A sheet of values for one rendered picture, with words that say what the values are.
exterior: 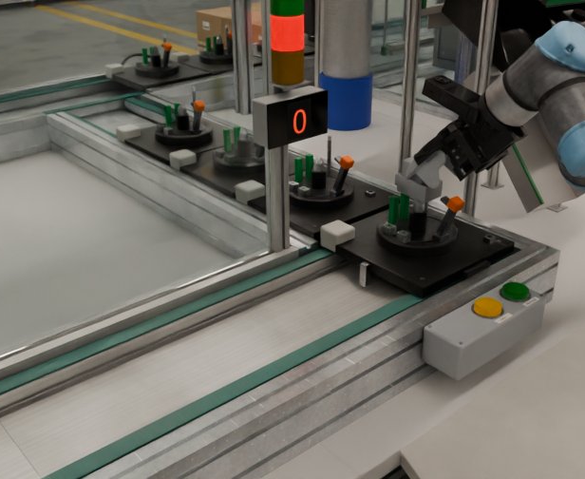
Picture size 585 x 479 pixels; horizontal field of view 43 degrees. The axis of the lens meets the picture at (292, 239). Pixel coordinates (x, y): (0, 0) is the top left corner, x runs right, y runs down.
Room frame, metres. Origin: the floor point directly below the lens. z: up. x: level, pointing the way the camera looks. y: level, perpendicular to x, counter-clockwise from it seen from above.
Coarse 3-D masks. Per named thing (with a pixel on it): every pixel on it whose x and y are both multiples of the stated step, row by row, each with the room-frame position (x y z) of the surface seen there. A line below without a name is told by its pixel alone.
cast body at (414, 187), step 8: (408, 160) 1.16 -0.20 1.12; (400, 176) 1.17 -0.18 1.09; (416, 176) 1.14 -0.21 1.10; (400, 184) 1.17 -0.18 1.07; (408, 184) 1.15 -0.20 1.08; (416, 184) 1.14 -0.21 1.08; (424, 184) 1.13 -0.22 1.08; (440, 184) 1.15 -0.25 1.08; (408, 192) 1.15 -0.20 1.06; (416, 192) 1.14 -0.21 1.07; (424, 192) 1.13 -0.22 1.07; (432, 192) 1.14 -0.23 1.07; (440, 192) 1.15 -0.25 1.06; (424, 200) 1.13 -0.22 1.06
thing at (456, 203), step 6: (444, 198) 1.12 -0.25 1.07; (450, 198) 1.10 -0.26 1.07; (456, 198) 1.11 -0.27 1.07; (444, 204) 1.11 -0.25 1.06; (450, 204) 1.10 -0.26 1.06; (456, 204) 1.09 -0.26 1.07; (462, 204) 1.10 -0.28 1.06; (450, 210) 1.10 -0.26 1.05; (456, 210) 1.09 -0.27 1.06; (444, 216) 1.11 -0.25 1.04; (450, 216) 1.10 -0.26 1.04; (444, 222) 1.11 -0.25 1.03; (450, 222) 1.11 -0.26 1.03; (438, 228) 1.12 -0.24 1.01; (444, 228) 1.11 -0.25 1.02; (438, 234) 1.12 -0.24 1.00; (444, 234) 1.12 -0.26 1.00
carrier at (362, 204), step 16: (320, 160) 1.35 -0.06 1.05; (304, 176) 1.41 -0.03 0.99; (320, 176) 1.34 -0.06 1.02; (336, 176) 1.41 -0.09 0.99; (304, 192) 1.30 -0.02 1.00; (320, 192) 1.33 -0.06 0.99; (336, 192) 1.31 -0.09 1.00; (352, 192) 1.33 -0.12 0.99; (384, 192) 1.37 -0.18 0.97; (304, 208) 1.29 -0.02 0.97; (320, 208) 1.29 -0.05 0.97; (336, 208) 1.29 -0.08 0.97; (352, 208) 1.29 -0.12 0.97; (368, 208) 1.29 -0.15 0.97; (384, 208) 1.31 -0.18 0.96; (304, 224) 1.22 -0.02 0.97; (320, 224) 1.22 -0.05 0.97
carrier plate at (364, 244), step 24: (384, 216) 1.26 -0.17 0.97; (360, 240) 1.16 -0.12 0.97; (480, 240) 1.15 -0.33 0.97; (504, 240) 1.15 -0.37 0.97; (384, 264) 1.07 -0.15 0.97; (408, 264) 1.07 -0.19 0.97; (432, 264) 1.07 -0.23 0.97; (456, 264) 1.07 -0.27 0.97; (408, 288) 1.02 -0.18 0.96; (432, 288) 1.01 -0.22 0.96
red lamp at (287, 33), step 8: (272, 16) 1.12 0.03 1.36; (280, 16) 1.11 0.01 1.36; (296, 16) 1.11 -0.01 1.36; (272, 24) 1.12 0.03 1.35; (280, 24) 1.11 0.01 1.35; (288, 24) 1.11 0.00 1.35; (296, 24) 1.11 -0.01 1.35; (272, 32) 1.12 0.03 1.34; (280, 32) 1.11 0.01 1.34; (288, 32) 1.11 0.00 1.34; (296, 32) 1.11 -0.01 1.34; (272, 40) 1.12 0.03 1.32; (280, 40) 1.11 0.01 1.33; (288, 40) 1.11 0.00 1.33; (296, 40) 1.11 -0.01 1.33; (280, 48) 1.11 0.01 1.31; (288, 48) 1.11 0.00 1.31; (296, 48) 1.11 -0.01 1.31
